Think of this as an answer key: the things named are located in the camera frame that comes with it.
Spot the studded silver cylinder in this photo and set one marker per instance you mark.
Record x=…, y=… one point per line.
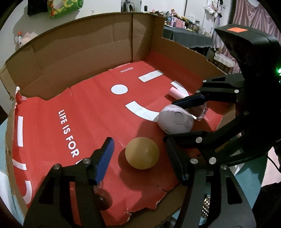
x=206, y=206

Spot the white wardrobe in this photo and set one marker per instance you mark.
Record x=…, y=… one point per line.
x=195, y=10

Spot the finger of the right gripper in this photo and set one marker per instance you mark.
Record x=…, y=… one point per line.
x=219, y=144
x=223, y=88

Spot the black backpack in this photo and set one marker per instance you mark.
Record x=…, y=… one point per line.
x=36, y=6

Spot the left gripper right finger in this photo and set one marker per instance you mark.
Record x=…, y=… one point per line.
x=213, y=196

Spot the small brown glass ball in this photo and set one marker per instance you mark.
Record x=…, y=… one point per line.
x=104, y=198

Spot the orange round compact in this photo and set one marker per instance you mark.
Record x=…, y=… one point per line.
x=142, y=153

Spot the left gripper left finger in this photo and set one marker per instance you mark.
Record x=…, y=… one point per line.
x=66, y=197

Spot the dark cloth side table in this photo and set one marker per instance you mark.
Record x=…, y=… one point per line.
x=192, y=40

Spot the pink nail polish bottle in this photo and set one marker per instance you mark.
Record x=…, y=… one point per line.
x=193, y=104

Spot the lilac round device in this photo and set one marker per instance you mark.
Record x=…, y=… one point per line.
x=173, y=119

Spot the green tote bag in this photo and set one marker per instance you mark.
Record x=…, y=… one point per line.
x=60, y=8

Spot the teal plush table mat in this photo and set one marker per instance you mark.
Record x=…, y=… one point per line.
x=249, y=177

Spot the pink plush toy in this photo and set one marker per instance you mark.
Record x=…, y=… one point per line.
x=28, y=37

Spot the cardboard box red lining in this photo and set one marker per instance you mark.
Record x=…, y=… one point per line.
x=102, y=76

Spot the pink curtain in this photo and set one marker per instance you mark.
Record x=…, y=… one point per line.
x=244, y=14

